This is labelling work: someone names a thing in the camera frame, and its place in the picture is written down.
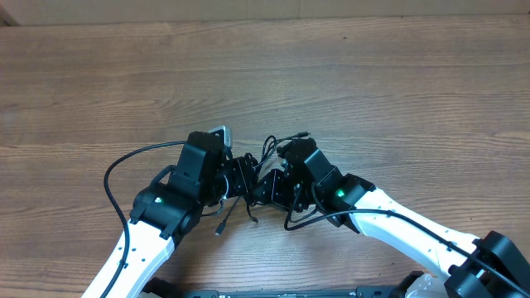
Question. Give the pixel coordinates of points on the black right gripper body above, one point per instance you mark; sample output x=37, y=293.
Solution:
x=304, y=192

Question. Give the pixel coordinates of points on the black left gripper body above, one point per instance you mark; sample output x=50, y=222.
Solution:
x=231, y=180

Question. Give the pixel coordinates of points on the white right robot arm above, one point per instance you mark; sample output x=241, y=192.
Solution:
x=457, y=264

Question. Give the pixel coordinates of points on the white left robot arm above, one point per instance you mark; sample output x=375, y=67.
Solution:
x=169, y=208

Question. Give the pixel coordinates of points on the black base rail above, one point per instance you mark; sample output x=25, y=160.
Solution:
x=158, y=288

